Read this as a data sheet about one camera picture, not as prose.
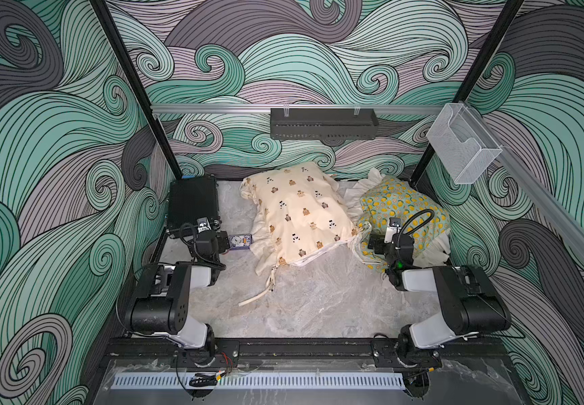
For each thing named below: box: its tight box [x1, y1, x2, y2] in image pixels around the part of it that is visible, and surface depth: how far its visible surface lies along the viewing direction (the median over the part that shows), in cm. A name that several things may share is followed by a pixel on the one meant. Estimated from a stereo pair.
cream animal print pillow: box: [238, 162, 362, 306], surface depth 99 cm
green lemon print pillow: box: [344, 167, 451, 273], surface depth 100 cm
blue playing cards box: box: [228, 233, 253, 250], surface depth 99 cm
